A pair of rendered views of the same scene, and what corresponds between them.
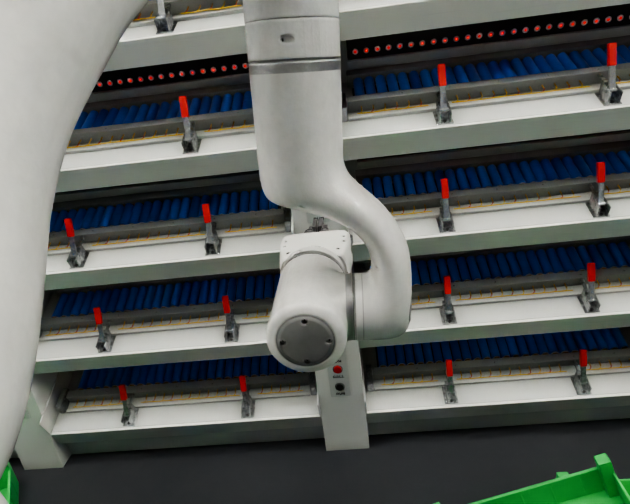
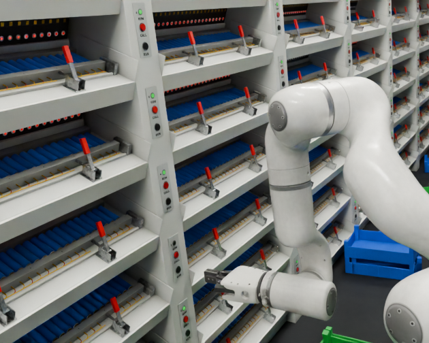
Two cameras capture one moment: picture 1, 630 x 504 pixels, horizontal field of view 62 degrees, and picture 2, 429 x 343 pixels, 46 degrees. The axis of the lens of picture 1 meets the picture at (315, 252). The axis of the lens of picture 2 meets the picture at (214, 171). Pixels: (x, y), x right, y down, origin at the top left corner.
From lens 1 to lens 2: 1.03 m
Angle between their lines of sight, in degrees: 57
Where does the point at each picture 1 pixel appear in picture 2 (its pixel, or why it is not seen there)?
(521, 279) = not seen: hidden behind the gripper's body
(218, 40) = (125, 177)
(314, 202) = (316, 238)
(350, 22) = (180, 154)
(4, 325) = not seen: outside the picture
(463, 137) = (222, 202)
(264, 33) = (301, 172)
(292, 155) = (311, 220)
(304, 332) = (331, 297)
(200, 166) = (117, 268)
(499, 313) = not seen: hidden behind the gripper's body
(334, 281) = (310, 275)
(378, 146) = (195, 219)
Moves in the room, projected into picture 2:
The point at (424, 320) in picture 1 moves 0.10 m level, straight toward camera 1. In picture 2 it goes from (218, 318) to (244, 327)
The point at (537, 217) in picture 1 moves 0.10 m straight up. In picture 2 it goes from (245, 234) to (242, 206)
